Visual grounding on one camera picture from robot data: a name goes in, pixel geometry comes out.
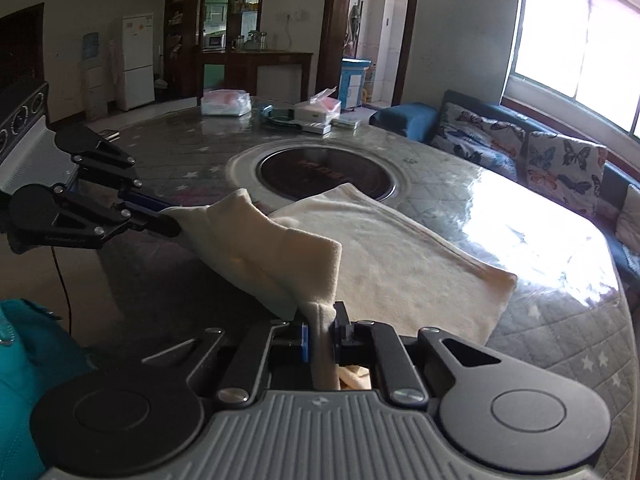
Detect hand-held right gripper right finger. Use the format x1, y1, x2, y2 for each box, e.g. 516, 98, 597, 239
331, 301, 504, 407

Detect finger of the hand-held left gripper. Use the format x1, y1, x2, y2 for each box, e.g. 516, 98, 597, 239
74, 145, 172, 212
20, 185, 182, 251

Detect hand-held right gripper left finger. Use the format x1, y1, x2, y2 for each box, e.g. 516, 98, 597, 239
142, 320, 309, 407

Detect cream fleece garment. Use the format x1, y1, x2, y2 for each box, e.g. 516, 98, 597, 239
165, 182, 518, 392

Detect white refrigerator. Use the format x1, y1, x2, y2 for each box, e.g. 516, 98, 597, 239
121, 12, 156, 112

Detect pink and clear plastic bag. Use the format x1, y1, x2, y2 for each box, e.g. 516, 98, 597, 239
200, 88, 252, 117

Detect round black induction cooktop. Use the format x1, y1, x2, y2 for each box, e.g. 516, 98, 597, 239
227, 141, 416, 211

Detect dark wooden display cabinet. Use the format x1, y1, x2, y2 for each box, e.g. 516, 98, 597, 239
164, 0, 268, 102

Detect dark wooden sideboard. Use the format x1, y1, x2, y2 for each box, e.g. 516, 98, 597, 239
196, 51, 314, 103

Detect teal jacket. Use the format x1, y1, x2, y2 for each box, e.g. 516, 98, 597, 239
0, 298, 99, 480

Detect white tissue box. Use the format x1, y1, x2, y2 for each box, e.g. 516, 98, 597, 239
293, 100, 342, 126

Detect pink tissue pack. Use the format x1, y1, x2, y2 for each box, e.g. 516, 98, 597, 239
309, 89, 342, 112

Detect blue sofa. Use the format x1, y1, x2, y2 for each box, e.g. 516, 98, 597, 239
369, 90, 640, 286

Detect butterfly print pillow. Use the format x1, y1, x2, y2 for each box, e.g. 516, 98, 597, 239
525, 131, 609, 217
431, 102, 527, 181

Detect blue white water dispenser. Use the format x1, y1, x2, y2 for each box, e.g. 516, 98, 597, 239
341, 58, 372, 109

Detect plain grey pillow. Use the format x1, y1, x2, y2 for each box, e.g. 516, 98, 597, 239
615, 185, 640, 252

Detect window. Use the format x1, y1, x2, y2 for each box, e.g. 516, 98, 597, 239
504, 0, 640, 137

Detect black cable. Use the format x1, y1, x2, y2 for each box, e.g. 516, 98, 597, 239
51, 249, 74, 333

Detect dark wooden door frame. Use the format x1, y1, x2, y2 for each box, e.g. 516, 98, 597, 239
315, 0, 422, 108

